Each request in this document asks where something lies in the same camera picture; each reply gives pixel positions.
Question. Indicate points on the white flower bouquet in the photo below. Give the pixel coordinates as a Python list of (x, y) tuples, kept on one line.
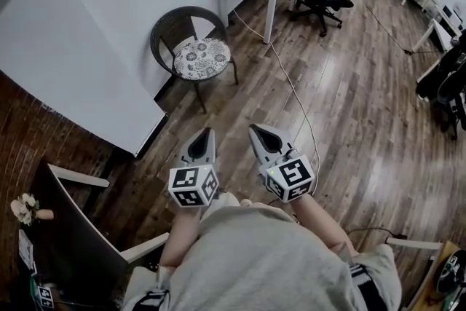
[(24, 209)]

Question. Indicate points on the floral round cushion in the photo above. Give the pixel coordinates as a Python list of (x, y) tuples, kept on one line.
[(201, 58)]

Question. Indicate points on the person's left forearm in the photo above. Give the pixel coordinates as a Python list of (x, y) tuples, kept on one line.
[(180, 233)]

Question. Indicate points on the person's right forearm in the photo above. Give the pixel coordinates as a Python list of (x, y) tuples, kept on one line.
[(320, 222)]

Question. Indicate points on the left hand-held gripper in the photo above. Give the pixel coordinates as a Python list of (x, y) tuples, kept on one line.
[(193, 185)]

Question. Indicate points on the person's grey shirt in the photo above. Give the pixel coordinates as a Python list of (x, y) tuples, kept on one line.
[(262, 262)]

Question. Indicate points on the wooden table with white rail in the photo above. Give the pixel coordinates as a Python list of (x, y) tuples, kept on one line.
[(429, 280)]

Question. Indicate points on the black and white printed tag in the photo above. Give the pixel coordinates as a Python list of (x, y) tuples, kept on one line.
[(45, 296)]

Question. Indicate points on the white low table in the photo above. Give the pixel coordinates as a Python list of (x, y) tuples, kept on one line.
[(440, 31)]

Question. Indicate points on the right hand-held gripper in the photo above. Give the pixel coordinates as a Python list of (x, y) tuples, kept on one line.
[(289, 178)]

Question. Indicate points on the green and black round device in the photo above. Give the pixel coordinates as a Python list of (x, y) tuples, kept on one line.
[(451, 273)]

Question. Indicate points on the beige vase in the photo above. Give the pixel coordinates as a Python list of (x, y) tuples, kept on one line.
[(45, 215)]

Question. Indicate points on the dark wicker chair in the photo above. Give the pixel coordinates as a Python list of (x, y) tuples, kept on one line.
[(171, 23)]

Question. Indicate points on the black wheeled equipment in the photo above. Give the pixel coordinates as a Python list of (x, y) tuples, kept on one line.
[(442, 83)]

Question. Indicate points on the white table frame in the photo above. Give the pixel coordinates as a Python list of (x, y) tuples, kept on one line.
[(91, 226)]

